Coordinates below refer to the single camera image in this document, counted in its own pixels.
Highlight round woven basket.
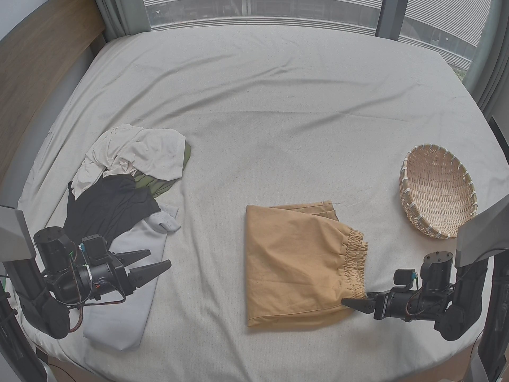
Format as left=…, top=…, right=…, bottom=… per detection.
left=399, top=144, right=478, bottom=239

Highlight green garment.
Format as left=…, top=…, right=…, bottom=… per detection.
left=133, top=140, right=192, bottom=200

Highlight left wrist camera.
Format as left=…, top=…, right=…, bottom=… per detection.
left=81, top=234, right=107, bottom=261

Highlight grey-green curtain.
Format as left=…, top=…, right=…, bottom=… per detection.
left=461, top=0, right=509, bottom=122
left=73, top=0, right=152, bottom=44

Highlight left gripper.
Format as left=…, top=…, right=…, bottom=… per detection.
left=87, top=249, right=172, bottom=297

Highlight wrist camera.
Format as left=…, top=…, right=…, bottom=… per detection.
left=393, top=268, right=417, bottom=293
left=81, top=234, right=107, bottom=261

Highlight tan shorts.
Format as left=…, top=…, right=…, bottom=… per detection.
left=245, top=200, right=370, bottom=328

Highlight pale grey garment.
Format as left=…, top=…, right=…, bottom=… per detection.
left=84, top=204, right=181, bottom=351

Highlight bed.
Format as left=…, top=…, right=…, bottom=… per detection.
left=0, top=0, right=509, bottom=382

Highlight black garment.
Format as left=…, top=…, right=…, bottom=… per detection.
left=64, top=174, right=161, bottom=250

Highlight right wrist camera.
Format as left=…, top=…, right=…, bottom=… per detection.
left=393, top=268, right=417, bottom=293

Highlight white garment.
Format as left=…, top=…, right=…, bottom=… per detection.
left=72, top=124, right=187, bottom=199

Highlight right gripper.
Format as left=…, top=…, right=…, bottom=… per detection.
left=373, top=289, right=419, bottom=321

